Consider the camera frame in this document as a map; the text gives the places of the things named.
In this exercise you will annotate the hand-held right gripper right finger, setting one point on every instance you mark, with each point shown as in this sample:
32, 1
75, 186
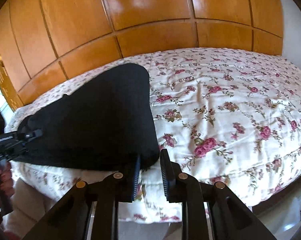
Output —
165, 177

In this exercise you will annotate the floral bed sheet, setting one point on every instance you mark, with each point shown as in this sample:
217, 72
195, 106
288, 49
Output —
215, 105

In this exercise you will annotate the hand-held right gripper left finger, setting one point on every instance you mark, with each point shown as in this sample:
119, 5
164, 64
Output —
136, 180

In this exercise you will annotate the wooden wardrobe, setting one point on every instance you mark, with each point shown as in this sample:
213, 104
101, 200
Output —
140, 17

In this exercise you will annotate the person's left hand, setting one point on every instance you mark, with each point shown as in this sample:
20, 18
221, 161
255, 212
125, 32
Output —
7, 183

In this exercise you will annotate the wooden lattice screen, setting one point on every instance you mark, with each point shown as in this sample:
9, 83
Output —
3, 80

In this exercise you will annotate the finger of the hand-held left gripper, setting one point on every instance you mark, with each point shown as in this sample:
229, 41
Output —
31, 133

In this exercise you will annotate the black embroidered pants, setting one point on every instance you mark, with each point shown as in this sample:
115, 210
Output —
90, 120

